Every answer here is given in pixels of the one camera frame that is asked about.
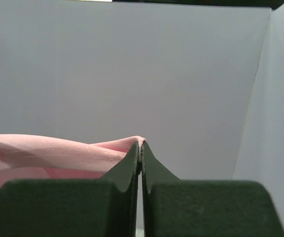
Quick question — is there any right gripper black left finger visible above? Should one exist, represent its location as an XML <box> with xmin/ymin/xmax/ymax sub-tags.
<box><xmin>0</xmin><ymin>142</ymin><xmax>139</xmax><ymax>237</ymax></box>

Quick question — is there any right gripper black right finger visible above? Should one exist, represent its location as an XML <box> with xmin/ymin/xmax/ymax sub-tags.
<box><xmin>141</xmin><ymin>143</ymin><xmax>284</xmax><ymax>237</ymax></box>

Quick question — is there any pink t shirt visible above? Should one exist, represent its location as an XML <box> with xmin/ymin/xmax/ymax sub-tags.
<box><xmin>0</xmin><ymin>134</ymin><xmax>145</xmax><ymax>187</ymax></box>

